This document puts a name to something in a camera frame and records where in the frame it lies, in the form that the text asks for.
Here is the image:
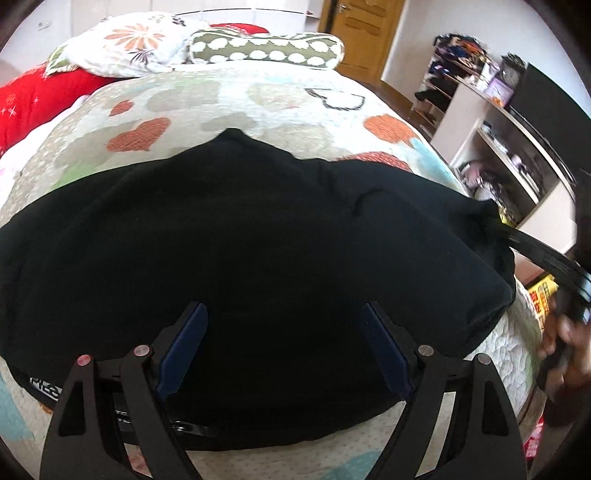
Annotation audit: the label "white shelf unit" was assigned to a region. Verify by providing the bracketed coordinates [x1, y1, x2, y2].
[432, 80, 576, 254]

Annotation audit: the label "red long pillow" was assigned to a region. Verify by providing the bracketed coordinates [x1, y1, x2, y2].
[0, 64, 117, 155]

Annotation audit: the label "floral white pillow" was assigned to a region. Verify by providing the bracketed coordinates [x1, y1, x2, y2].
[45, 11, 192, 78]

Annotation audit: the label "desk clock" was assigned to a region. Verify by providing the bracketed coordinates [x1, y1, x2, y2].
[499, 53, 527, 90]

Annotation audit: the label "black television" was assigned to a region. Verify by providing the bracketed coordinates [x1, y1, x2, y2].
[508, 64, 590, 183]

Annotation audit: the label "black pants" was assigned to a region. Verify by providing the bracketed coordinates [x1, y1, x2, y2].
[1, 129, 516, 448]

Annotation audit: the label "wooden door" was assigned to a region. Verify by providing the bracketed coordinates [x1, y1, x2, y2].
[318, 0, 406, 86]

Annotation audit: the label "shoe rack with clothes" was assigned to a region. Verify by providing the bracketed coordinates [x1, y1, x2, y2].
[409, 33, 497, 141]

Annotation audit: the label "right hand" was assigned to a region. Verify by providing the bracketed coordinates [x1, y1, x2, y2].
[538, 291, 590, 427]

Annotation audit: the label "green sheep bolster pillow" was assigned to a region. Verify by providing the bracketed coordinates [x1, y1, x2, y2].
[187, 28, 345, 70]

